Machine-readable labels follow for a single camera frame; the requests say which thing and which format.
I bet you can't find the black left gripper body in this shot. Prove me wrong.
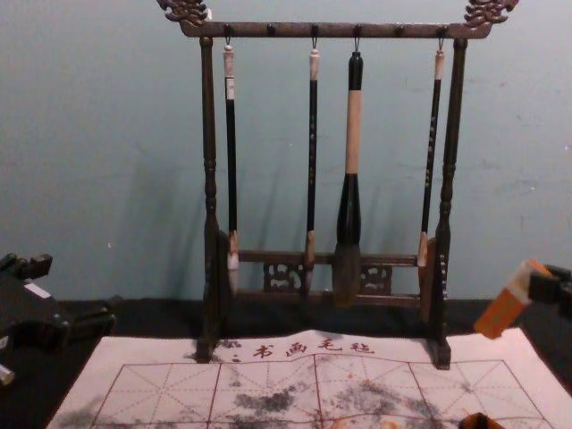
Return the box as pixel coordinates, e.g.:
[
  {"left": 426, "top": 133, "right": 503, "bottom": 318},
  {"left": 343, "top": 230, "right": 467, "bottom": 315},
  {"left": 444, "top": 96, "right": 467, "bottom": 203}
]
[{"left": 0, "top": 275, "right": 72, "bottom": 358}]

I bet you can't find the black box with orange rim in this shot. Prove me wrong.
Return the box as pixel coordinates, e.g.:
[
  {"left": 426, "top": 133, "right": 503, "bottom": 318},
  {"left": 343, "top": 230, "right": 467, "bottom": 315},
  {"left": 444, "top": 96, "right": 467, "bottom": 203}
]
[{"left": 459, "top": 412, "right": 495, "bottom": 429}]

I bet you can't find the white felt mat red grid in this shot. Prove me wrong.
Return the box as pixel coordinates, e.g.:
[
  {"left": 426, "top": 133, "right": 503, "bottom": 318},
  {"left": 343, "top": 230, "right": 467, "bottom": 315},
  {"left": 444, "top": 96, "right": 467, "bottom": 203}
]
[{"left": 46, "top": 327, "right": 572, "bottom": 429}]

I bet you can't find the large black and tan brush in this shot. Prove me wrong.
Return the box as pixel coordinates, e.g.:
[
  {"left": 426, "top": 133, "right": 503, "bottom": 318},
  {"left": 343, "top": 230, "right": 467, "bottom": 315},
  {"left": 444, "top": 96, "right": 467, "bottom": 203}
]
[{"left": 331, "top": 50, "right": 365, "bottom": 309}]

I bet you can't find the dark carved wooden brush rack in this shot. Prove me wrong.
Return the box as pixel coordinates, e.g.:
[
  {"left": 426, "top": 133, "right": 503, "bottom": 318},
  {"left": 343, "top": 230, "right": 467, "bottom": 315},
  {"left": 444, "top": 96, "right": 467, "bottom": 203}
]
[{"left": 156, "top": 0, "right": 522, "bottom": 371}]

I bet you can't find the thin black brush tan tip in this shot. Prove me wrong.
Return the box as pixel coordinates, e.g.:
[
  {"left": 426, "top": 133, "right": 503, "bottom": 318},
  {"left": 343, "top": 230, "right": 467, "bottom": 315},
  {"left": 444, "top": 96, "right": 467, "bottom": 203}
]
[{"left": 416, "top": 49, "right": 447, "bottom": 270}]

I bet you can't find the orange rectangular seal stone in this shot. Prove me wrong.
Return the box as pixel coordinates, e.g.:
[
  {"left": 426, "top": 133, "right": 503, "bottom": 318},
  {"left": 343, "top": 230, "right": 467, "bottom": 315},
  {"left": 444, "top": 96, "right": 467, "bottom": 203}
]
[{"left": 473, "top": 257, "right": 553, "bottom": 341}]

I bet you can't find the slim black brush brown tip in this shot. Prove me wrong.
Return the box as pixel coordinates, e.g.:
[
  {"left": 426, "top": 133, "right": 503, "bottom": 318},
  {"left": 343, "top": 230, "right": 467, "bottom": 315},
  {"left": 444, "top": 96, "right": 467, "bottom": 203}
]
[{"left": 303, "top": 47, "right": 322, "bottom": 297}]

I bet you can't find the black brush with white label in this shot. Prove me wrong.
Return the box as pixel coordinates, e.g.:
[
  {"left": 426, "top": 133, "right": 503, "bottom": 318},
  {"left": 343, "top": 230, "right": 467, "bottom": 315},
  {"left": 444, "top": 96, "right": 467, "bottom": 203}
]
[{"left": 221, "top": 41, "right": 241, "bottom": 298}]

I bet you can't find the black table cloth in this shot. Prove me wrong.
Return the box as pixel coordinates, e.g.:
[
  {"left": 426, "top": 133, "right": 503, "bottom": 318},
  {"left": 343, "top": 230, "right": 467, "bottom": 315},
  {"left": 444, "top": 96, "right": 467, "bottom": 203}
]
[{"left": 0, "top": 293, "right": 572, "bottom": 429}]

